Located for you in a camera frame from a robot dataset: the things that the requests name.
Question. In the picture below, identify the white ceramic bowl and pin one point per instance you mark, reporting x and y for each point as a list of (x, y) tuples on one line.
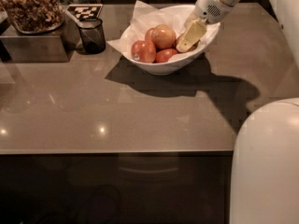
[(159, 69)]

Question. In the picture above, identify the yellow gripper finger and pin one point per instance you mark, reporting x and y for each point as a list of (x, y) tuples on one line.
[(190, 18), (192, 35)]

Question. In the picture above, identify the black white fiducial marker card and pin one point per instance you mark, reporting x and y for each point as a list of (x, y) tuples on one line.
[(84, 11)]

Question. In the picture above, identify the black mesh cup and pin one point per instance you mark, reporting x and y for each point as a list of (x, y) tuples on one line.
[(92, 35)]

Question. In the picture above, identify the white paper liner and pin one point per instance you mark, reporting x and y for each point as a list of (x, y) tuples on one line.
[(146, 16)]

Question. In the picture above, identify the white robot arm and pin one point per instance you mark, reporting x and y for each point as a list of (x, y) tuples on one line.
[(265, 167)]

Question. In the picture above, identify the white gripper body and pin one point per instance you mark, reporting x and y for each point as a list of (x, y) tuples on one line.
[(209, 7)]

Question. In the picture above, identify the red apple behind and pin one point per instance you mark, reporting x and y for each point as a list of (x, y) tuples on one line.
[(148, 34)]

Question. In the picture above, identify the small red apple front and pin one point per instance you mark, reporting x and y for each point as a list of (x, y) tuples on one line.
[(164, 55)]

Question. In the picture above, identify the metal box stand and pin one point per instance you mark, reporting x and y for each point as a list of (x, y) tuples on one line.
[(53, 47)]

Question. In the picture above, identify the large red apple top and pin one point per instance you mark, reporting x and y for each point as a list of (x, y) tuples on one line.
[(163, 37)]

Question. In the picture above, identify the red apple front left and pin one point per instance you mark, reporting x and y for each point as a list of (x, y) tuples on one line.
[(143, 51)]

